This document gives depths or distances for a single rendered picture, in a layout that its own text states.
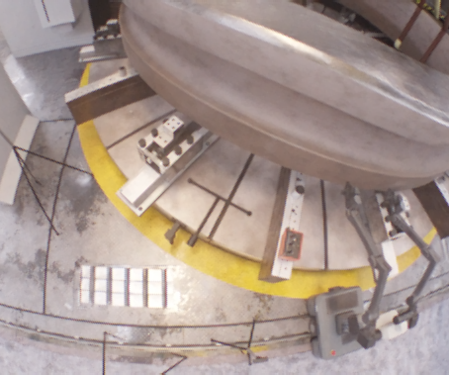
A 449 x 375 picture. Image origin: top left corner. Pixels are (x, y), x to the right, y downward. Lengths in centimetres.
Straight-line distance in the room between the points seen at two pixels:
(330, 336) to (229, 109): 206
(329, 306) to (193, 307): 123
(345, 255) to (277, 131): 139
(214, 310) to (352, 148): 175
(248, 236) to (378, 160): 121
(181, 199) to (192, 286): 80
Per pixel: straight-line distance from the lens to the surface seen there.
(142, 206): 215
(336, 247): 244
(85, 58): 383
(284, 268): 177
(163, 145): 193
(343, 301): 248
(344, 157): 177
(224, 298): 235
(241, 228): 215
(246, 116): 166
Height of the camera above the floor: 233
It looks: 64 degrees down
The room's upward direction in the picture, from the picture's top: 16 degrees clockwise
